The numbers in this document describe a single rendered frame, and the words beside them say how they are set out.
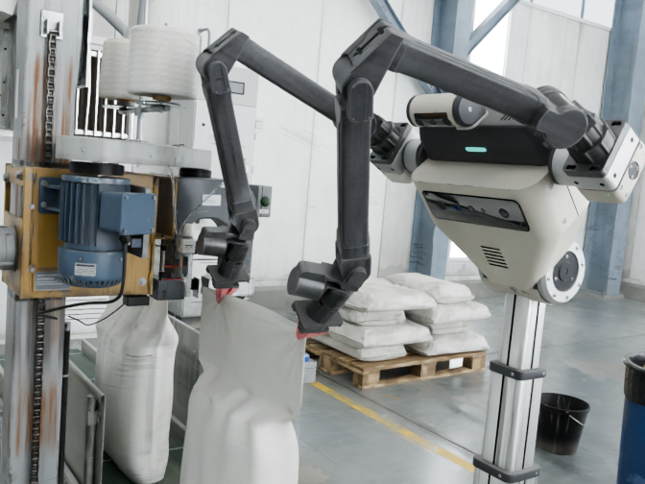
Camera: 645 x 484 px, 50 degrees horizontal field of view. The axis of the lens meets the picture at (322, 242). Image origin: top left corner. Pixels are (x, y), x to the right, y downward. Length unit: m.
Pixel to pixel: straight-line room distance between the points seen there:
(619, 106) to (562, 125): 8.98
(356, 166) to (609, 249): 9.04
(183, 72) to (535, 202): 0.83
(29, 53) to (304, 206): 5.27
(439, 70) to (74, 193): 0.85
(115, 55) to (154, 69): 0.29
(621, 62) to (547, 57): 1.36
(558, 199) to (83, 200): 1.02
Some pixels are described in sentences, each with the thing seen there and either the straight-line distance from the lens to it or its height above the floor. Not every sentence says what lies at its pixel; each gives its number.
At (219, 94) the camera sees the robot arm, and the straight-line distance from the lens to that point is 1.58.
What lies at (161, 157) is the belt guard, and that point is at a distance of 1.72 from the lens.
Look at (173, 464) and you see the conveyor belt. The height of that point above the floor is 0.38.
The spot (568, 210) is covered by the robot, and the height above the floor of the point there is 1.35.
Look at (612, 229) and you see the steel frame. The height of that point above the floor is 0.92.
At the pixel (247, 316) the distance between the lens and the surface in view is 1.67.
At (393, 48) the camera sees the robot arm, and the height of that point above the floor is 1.58.
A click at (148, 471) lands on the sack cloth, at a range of 2.33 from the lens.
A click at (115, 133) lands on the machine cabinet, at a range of 4.76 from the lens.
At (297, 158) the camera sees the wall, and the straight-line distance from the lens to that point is 6.80.
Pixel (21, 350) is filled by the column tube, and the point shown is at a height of 0.89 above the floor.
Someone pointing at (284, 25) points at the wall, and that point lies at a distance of 6.79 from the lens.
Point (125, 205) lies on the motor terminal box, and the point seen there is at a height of 1.28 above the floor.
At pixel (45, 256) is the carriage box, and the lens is 1.79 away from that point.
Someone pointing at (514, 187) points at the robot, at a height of 1.39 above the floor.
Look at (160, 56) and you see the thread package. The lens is 1.65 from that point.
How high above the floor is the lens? 1.39
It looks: 6 degrees down
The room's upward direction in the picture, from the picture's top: 5 degrees clockwise
